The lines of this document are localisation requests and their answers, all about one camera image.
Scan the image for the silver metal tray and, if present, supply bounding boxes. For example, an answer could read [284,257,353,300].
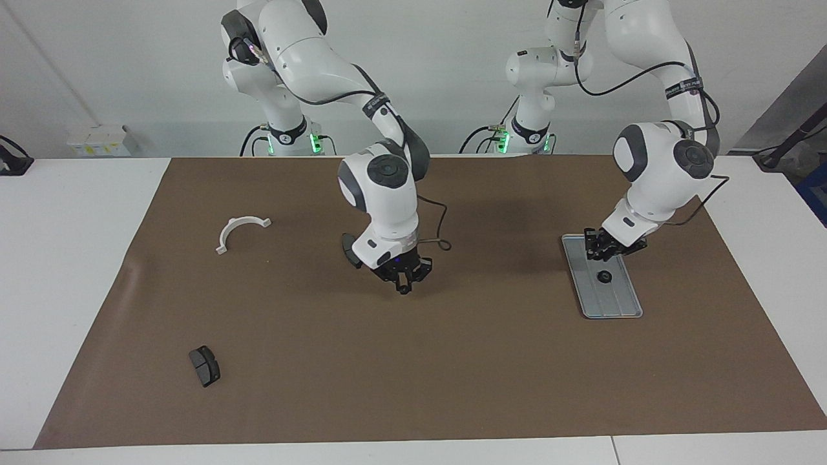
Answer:
[561,234,644,320]

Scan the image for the long grey brake pad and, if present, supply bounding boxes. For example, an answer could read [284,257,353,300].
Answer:
[341,232,362,269]

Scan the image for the brown table mat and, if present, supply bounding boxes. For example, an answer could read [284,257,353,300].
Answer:
[34,155,827,450]

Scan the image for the black stand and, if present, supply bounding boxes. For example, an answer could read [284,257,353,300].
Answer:
[753,100,827,172]

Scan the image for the blue box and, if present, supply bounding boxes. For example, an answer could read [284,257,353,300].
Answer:
[796,174,827,227]

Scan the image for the short dark brake pad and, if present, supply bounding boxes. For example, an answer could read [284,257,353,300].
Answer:
[189,346,221,388]

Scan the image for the black table clamp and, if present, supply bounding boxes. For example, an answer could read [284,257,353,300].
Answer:
[0,134,35,176]

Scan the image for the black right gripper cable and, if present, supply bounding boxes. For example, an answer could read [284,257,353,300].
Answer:
[244,37,453,253]

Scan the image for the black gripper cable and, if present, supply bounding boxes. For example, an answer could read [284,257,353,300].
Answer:
[244,37,453,253]
[572,0,731,227]

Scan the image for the black left base cable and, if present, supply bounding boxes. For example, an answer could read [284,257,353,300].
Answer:
[459,96,521,154]

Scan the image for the black base cable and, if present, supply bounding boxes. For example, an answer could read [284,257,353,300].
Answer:
[240,123,337,157]
[459,96,521,154]

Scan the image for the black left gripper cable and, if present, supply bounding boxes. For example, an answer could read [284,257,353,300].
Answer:
[572,0,731,227]

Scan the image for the white curved plastic bracket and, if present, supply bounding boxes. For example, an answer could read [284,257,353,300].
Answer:
[215,216,273,255]

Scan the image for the black right base cable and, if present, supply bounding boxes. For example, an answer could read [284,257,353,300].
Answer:
[240,123,337,157]

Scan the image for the white wall socket box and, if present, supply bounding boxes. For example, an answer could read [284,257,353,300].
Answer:
[67,125,140,158]

